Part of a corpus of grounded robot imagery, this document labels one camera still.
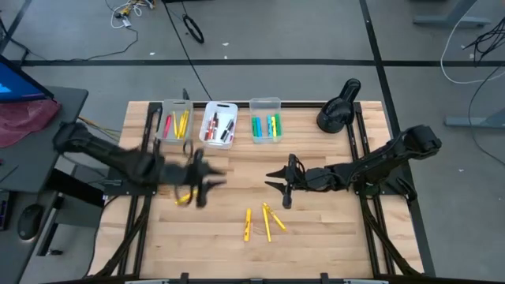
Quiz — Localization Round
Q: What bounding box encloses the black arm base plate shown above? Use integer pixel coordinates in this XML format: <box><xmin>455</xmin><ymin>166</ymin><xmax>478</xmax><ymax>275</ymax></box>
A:
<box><xmin>352</xmin><ymin>163</ymin><xmax>410</xmax><ymax>197</ymax></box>
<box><xmin>103</xmin><ymin>162</ymin><xmax>162</xmax><ymax>197</ymax></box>

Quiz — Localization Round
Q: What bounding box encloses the clear plastic bin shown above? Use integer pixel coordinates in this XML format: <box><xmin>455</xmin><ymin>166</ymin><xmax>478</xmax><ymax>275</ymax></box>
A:
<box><xmin>248</xmin><ymin>96</ymin><xmax>284</xmax><ymax>145</ymax></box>

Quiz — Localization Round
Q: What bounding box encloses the black aluminium table frame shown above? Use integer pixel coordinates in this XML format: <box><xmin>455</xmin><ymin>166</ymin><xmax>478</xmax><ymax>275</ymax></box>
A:
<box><xmin>88</xmin><ymin>100</ymin><xmax>437</xmax><ymax>284</ymax></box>

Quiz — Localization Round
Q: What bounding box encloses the yellow cable bundle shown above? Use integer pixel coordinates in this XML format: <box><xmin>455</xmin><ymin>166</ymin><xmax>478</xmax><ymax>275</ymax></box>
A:
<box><xmin>77</xmin><ymin>114</ymin><xmax>122</xmax><ymax>141</ymax></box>

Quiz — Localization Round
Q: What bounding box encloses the black keyboard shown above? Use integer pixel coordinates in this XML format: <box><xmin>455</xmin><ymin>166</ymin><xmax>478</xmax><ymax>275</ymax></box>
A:
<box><xmin>0</xmin><ymin>190</ymin><xmax>11</xmax><ymax>232</ymax></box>

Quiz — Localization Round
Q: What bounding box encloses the black desk lamp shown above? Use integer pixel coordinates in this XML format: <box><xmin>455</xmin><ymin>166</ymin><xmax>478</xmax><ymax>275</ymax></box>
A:
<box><xmin>316</xmin><ymin>77</ymin><xmax>362</xmax><ymax>134</ymax></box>

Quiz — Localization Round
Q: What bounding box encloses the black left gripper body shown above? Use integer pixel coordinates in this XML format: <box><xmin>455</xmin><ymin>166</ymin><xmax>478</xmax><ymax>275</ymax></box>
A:
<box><xmin>156</xmin><ymin>148</ymin><xmax>210</xmax><ymax>210</ymax></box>

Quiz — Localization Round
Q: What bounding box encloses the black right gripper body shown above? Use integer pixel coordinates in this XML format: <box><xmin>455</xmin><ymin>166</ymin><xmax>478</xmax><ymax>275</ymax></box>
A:
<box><xmin>281</xmin><ymin>153</ymin><xmax>339</xmax><ymax>210</ymax></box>

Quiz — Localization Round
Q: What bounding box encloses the black side desk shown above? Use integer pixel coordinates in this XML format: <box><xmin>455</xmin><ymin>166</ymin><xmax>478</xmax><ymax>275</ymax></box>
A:
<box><xmin>0</xmin><ymin>85</ymin><xmax>106</xmax><ymax>257</ymax></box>

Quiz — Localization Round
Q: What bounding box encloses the black floor cable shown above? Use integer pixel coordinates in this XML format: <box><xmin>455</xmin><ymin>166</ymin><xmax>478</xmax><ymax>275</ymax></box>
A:
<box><xmin>467</xmin><ymin>65</ymin><xmax>505</xmax><ymax>166</ymax></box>
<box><xmin>163</xmin><ymin>0</ymin><xmax>213</xmax><ymax>99</ymax></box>
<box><xmin>0</xmin><ymin>17</ymin><xmax>140</xmax><ymax>64</ymax></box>

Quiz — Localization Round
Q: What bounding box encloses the long yellow marker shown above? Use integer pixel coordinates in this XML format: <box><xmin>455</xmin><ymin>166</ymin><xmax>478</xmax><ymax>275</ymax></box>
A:
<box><xmin>261</xmin><ymin>204</ymin><xmax>273</xmax><ymax>243</ymax></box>
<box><xmin>263</xmin><ymin>201</ymin><xmax>288</xmax><ymax>233</ymax></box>

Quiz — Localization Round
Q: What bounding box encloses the grey plastic bin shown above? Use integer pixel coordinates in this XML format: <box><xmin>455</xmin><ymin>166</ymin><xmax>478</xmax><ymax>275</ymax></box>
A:
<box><xmin>155</xmin><ymin>98</ymin><xmax>194</xmax><ymax>146</ymax></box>

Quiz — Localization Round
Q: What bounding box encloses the yellow marker with black print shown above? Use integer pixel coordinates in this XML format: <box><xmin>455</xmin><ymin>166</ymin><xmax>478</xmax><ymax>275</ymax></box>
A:
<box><xmin>174</xmin><ymin>190</ymin><xmax>199</xmax><ymax>207</ymax></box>

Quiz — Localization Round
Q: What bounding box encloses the black computer mouse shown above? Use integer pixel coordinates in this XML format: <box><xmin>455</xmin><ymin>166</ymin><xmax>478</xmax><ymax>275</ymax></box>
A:
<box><xmin>17</xmin><ymin>203</ymin><xmax>46</xmax><ymax>241</ymax></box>

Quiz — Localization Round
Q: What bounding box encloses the white floor cable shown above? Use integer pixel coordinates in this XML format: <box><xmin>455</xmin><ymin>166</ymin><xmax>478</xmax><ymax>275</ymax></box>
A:
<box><xmin>440</xmin><ymin>0</ymin><xmax>505</xmax><ymax>85</ymax></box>

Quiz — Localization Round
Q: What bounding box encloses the grey desk foot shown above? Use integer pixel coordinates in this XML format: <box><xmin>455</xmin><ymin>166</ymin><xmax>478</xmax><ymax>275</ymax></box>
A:
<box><xmin>444</xmin><ymin>106</ymin><xmax>505</xmax><ymax>129</ymax></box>
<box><xmin>413</xmin><ymin>0</ymin><xmax>492</xmax><ymax>28</ymax></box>

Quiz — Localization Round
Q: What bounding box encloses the coiled black cable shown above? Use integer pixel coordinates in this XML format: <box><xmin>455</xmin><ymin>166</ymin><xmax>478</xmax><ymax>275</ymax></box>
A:
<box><xmin>182</xmin><ymin>13</ymin><xmax>206</xmax><ymax>45</ymax></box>

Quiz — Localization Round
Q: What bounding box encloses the white plastic bin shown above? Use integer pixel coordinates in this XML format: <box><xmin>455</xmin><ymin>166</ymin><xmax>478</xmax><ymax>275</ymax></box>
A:
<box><xmin>198</xmin><ymin>100</ymin><xmax>239</xmax><ymax>151</ymax></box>

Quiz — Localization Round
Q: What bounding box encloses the pink cloth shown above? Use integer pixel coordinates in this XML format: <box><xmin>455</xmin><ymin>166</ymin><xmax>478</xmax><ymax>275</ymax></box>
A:
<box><xmin>0</xmin><ymin>98</ymin><xmax>63</xmax><ymax>149</ymax></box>

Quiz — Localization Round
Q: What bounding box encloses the white cable bundle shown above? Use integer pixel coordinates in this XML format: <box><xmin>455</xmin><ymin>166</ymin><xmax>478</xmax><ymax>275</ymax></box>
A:
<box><xmin>109</xmin><ymin>0</ymin><xmax>155</xmax><ymax>30</ymax></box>

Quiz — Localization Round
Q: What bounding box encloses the black cable bundle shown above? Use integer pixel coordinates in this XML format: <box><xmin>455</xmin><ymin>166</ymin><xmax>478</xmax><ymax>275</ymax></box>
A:
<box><xmin>462</xmin><ymin>16</ymin><xmax>505</xmax><ymax>66</ymax></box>

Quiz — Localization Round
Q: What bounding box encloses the blue-screen monitor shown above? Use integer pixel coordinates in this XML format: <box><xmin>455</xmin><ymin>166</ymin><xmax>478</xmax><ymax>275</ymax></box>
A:
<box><xmin>0</xmin><ymin>53</ymin><xmax>55</xmax><ymax>104</ymax></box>

